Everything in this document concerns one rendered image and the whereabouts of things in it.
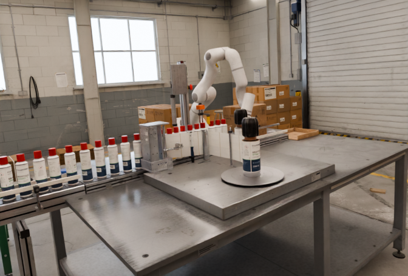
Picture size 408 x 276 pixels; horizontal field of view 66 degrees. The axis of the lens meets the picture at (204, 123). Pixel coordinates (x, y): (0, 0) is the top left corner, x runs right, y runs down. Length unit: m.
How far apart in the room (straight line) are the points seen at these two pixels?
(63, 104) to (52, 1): 2.06
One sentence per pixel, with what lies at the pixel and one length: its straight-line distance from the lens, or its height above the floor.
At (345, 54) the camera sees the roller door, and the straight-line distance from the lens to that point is 6.52.
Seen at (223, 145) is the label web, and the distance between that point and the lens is 1.81.
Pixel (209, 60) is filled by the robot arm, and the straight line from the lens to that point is 2.42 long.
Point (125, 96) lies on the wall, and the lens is 7.51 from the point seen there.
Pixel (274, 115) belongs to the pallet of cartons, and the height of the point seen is 0.60.
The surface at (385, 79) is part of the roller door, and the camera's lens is 6.17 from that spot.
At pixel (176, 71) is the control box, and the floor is 1.43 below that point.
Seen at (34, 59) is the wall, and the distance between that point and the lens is 7.14.
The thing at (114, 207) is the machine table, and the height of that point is 0.83.
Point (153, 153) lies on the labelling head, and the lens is 1.75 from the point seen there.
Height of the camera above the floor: 1.38
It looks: 8 degrees down
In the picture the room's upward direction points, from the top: 4 degrees counter-clockwise
